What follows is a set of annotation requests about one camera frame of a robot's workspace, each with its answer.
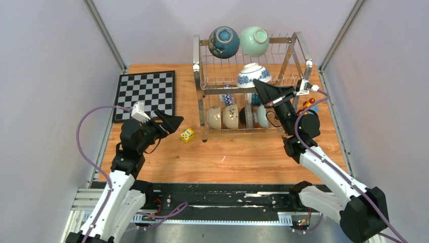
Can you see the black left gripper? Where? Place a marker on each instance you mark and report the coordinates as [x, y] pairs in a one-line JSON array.
[[170, 125]]

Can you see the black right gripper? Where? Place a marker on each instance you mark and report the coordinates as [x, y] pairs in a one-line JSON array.
[[267, 92]]

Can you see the pale green striped bowl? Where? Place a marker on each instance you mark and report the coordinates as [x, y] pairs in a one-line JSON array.
[[260, 117]]

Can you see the white blue floral bowl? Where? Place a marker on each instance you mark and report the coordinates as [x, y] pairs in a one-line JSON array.
[[252, 71]]

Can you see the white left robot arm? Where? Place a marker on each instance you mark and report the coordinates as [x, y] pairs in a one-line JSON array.
[[124, 194]]

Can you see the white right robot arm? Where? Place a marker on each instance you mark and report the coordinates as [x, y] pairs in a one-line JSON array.
[[360, 211]]

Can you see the yellow green toy block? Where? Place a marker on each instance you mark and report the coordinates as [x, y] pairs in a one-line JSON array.
[[187, 135]]

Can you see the teal white striped bowl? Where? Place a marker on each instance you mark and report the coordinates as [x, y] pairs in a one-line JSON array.
[[252, 99]]

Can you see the orange blue toy car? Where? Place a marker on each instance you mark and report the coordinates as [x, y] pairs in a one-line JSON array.
[[308, 104]]

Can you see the dark patterned rim bowl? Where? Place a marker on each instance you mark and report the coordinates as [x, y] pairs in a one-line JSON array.
[[246, 117]]

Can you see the black white chessboard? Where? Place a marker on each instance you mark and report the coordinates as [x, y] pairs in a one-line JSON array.
[[157, 90]]

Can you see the plain cream bowl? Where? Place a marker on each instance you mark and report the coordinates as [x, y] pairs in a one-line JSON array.
[[214, 119]]

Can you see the cream bowl green leaf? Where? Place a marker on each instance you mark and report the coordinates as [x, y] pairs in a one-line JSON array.
[[231, 116]]

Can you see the mint green glazed bowl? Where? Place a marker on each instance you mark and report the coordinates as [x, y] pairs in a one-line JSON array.
[[254, 41]]

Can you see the dark blue glazed bowl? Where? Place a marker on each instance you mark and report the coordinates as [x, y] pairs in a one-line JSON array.
[[223, 42]]

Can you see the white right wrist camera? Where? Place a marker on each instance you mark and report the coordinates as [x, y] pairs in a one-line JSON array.
[[304, 87]]

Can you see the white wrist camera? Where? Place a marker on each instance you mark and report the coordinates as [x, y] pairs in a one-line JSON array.
[[138, 113], [304, 87]]

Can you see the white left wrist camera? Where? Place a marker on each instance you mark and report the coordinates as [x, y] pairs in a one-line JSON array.
[[138, 113]]

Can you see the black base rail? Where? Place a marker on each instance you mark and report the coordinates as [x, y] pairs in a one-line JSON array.
[[218, 202]]

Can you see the aluminium right frame post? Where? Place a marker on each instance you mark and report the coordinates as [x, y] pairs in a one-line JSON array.
[[351, 17]]

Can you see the aluminium frame post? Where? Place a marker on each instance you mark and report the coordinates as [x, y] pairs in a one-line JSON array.
[[90, 5], [351, 17]]

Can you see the aluminium left frame post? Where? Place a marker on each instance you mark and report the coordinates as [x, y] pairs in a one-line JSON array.
[[90, 5]]

